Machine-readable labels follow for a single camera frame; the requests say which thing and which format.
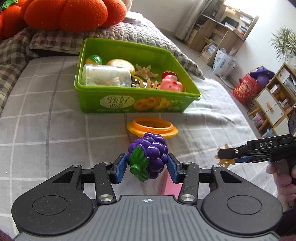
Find cream pronged toy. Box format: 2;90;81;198
136;79;161;90

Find white paper booklet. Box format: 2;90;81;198
122;11;149;25

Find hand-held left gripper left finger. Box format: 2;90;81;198
47;153;127;205

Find clear cotton swab container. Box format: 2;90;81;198
81;64;133;88

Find wooden desk with shelves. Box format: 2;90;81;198
187;3;259;63

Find large orange pumpkin cushion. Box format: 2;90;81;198
21;0;127;32

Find white curtain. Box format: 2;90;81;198
174;0;223;40

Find purple plush toy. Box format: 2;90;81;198
250;65;275;85

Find pink flat strip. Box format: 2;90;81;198
159;173;183;196

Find small orange pumpkin cushion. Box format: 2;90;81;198
0;0;30;41

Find green potted plant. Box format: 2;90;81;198
269;25;296;63

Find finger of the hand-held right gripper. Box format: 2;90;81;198
217;142;253;160
232;155;272;165

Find green plastic box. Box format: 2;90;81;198
74;38;201;114

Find yellow toy bowl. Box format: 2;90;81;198
106;59;136;76

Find grey grid bedsheet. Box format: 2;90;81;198
0;56;278;232

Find orange plastic lid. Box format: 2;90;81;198
127;117;179;139

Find pink pig toy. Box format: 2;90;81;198
159;71;185;91

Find white wooden shelf cabinet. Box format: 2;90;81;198
254;62;296;137

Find beige starfish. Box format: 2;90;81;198
135;64;159;78

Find green yellow toy corn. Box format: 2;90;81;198
85;54;103;65

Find red printed bag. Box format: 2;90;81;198
232;72;262;103

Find person's right hand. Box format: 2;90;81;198
266;161;296;210

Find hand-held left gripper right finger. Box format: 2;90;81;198
168;153;245;205

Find grey checked quilt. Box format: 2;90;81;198
0;27;40;112

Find grey quilted pillow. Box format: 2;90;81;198
30;20;205;80

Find purple toy grapes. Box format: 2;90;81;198
126;132;169;181

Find white plush toy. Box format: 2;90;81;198
120;0;133;16

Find white paper bag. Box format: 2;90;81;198
212;48;236;77

